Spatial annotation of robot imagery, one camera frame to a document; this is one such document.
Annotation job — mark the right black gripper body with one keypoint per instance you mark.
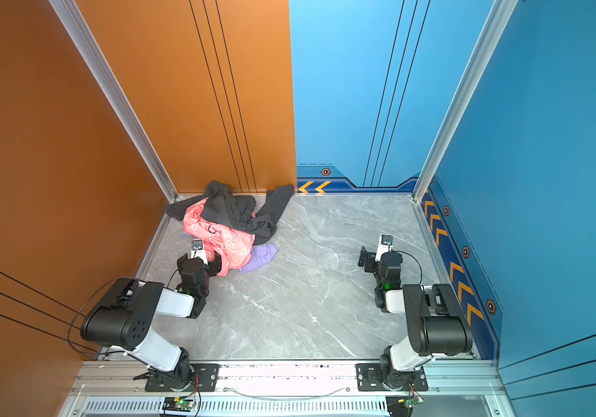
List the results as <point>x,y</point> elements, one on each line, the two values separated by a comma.
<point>380,281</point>

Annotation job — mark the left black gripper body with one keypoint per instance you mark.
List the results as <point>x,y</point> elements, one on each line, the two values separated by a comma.
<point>206,271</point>

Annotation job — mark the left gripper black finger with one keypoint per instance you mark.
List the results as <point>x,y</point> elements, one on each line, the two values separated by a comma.
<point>182,262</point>
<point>214,267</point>

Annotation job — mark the pink patterned cloth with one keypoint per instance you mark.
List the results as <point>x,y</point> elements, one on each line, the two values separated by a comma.
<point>233,246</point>

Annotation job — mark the purple cloth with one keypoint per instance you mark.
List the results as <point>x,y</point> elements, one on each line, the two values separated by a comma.
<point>261,256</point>

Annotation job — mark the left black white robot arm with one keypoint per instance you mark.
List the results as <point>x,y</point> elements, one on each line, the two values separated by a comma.
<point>123,319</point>

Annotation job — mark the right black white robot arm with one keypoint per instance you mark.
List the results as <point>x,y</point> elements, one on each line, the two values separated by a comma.
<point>435,324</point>

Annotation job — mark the dark grey cloth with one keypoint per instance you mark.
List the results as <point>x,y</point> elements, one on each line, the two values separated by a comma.
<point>223,207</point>

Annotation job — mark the left green circuit board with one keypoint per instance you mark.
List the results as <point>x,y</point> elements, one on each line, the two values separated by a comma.
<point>179,406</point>

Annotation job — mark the green circuit board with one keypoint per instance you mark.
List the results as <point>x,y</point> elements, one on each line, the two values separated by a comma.
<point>414,399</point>
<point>179,406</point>

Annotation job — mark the right green circuit board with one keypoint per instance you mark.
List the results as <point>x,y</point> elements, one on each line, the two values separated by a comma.
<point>414,399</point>

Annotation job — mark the white vent grille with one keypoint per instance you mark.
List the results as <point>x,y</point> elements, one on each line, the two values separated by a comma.
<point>238,406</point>

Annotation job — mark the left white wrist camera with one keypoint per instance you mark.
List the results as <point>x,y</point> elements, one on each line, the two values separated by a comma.
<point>198,251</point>

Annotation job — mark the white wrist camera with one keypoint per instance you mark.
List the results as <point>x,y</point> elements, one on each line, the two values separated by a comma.
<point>198,251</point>
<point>385,245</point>

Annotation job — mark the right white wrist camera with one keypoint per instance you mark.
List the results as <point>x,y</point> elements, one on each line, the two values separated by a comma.
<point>385,245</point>

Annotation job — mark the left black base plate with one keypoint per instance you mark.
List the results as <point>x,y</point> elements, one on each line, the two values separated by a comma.
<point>203,376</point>

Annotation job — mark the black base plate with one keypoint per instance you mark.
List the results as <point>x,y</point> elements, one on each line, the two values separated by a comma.
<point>370,378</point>
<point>203,376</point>

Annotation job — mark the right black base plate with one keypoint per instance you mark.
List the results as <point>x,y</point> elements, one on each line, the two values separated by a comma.
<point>370,378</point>

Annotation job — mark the aluminium front rail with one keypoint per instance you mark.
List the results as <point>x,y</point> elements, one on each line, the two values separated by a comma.
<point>290,378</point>

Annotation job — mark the right aluminium corner post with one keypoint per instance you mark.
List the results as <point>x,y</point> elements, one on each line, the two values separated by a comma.
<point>484,48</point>

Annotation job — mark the aluminium corner post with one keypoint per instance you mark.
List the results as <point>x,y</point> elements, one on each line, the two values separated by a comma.
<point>84,40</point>
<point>484,48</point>

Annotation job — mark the left aluminium corner post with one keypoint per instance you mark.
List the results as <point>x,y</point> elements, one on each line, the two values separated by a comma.
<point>84,40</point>

